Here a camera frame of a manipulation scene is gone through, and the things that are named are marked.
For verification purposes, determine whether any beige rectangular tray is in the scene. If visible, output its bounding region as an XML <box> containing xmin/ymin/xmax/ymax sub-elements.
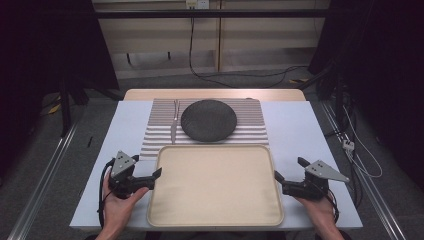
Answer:
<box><xmin>146</xmin><ymin>144</ymin><xmax>285</xmax><ymax>228</ymax></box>

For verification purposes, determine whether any dark curtain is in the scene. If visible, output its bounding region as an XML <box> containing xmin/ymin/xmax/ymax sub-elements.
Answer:
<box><xmin>0</xmin><ymin>0</ymin><xmax>120</xmax><ymax>178</ymax></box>
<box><xmin>307</xmin><ymin>0</ymin><xmax>424</xmax><ymax>188</ymax></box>

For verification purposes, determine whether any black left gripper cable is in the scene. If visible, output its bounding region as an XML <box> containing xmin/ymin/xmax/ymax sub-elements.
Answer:
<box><xmin>97</xmin><ymin>158</ymin><xmax>115</xmax><ymax>228</ymax></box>

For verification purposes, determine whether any black metal stand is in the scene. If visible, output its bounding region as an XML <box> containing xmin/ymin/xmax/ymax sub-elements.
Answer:
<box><xmin>57</xmin><ymin>78</ymin><xmax>90</xmax><ymax>138</ymax></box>

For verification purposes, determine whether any metal floor rail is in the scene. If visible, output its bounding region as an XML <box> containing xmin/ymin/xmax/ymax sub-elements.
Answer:
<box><xmin>6</xmin><ymin>121</ymin><xmax>81</xmax><ymax>240</ymax></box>
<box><xmin>319</xmin><ymin>99</ymin><xmax>408</xmax><ymax>240</ymax></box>

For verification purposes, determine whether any silver fork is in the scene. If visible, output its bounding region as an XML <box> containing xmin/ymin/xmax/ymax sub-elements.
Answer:
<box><xmin>170</xmin><ymin>99</ymin><xmax>181</xmax><ymax>145</ymax></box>

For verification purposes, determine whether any white wall socket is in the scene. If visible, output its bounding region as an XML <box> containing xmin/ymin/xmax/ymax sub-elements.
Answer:
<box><xmin>185</xmin><ymin>0</ymin><xmax>211</xmax><ymax>10</ymax></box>

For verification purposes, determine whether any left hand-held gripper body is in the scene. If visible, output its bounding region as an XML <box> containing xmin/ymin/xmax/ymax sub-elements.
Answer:
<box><xmin>108</xmin><ymin>150</ymin><xmax>137</xmax><ymax>200</ymax></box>

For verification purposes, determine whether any white cable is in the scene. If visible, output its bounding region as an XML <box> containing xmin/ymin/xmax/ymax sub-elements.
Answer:
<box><xmin>342</xmin><ymin>105</ymin><xmax>384</xmax><ymax>179</ymax></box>

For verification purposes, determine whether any black horizontal bar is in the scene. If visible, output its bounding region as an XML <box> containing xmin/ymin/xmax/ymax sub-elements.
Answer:
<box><xmin>94</xmin><ymin>8</ymin><xmax>330</xmax><ymax>20</ymax></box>

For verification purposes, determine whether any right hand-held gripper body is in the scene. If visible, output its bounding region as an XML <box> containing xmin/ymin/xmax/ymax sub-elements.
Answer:
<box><xmin>283</xmin><ymin>159</ymin><xmax>351</xmax><ymax>201</ymax></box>

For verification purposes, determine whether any person's right hand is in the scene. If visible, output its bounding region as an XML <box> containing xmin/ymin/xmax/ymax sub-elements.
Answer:
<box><xmin>294</xmin><ymin>192</ymin><xmax>339</xmax><ymax>235</ymax></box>

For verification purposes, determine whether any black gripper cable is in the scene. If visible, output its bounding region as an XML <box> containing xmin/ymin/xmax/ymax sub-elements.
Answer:
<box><xmin>97</xmin><ymin>158</ymin><xmax>115</xmax><ymax>228</ymax></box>
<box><xmin>324</xmin><ymin>193</ymin><xmax>341</xmax><ymax>224</ymax></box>

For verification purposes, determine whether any dark round plate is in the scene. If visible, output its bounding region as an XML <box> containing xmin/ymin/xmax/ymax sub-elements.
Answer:
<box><xmin>180</xmin><ymin>99</ymin><xmax>238</xmax><ymax>143</ymax></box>

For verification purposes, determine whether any striped placemat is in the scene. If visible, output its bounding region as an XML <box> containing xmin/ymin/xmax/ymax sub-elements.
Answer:
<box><xmin>139</xmin><ymin>97</ymin><xmax>270</xmax><ymax>162</ymax></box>

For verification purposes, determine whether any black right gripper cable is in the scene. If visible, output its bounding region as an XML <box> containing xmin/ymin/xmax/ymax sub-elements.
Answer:
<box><xmin>324</xmin><ymin>193</ymin><xmax>341</xmax><ymax>224</ymax></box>

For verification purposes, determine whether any long black floor cable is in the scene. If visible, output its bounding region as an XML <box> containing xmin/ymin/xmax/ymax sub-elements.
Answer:
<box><xmin>188</xmin><ymin>16</ymin><xmax>311</xmax><ymax>90</ymax></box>

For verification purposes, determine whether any person's left hand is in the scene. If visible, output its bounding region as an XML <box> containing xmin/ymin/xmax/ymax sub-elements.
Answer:
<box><xmin>102</xmin><ymin>175</ymin><xmax>150</xmax><ymax>232</ymax></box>

